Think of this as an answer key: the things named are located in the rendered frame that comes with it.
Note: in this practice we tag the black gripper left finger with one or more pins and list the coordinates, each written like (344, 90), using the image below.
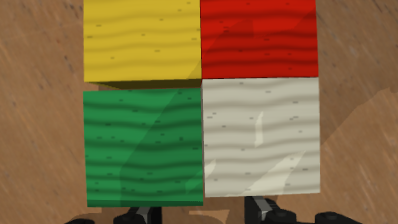
(144, 215)

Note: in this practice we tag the beige wood-grain cube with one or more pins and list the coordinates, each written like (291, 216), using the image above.
(261, 136)

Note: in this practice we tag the yellow wooden cube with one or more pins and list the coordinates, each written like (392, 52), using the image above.
(142, 44)

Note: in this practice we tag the red cube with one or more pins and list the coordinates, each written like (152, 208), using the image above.
(243, 39)

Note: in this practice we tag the green cube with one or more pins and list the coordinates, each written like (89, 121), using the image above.
(143, 148)

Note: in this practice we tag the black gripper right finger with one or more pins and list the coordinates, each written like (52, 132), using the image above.
(258, 211)

